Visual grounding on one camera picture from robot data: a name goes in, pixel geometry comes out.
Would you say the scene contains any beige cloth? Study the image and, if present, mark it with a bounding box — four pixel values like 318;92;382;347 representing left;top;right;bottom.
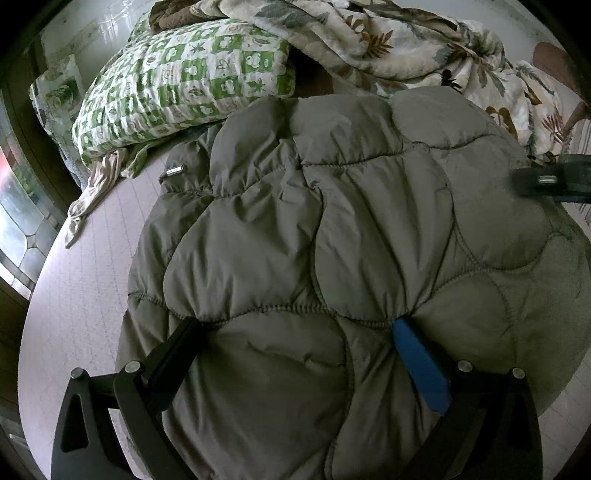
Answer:
65;148;129;250

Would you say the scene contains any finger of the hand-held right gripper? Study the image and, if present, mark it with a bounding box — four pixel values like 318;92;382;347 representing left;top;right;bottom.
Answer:
510;154;591;206

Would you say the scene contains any green checked pillow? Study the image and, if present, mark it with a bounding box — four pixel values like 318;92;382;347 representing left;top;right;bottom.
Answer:
71;17;297;166

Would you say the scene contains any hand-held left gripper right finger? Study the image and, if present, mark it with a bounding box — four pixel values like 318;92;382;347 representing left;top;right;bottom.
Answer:
392;318;543;480

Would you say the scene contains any small leaf-print cushion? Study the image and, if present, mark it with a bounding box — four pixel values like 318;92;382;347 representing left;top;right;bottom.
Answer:
28;54;94;185

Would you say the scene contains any brown wooden chair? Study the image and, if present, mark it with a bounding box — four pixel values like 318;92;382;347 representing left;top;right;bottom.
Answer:
532;41;591;139

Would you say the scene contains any brown cloth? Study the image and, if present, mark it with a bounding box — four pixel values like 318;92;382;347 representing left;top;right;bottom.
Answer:
150;0;205;34

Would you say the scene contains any leaf-print duvet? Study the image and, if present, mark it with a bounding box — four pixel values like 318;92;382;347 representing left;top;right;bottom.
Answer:
194;0;574;163

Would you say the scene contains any leaded glass window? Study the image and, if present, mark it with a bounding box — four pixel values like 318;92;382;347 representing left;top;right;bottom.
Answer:
0;92;66;283

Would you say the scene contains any grey-green quilted puffer jacket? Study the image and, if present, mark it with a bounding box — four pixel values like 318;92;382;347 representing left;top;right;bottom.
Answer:
115;85;591;480

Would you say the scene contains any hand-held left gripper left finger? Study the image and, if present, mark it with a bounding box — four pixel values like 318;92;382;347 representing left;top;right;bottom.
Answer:
50;316;208;480

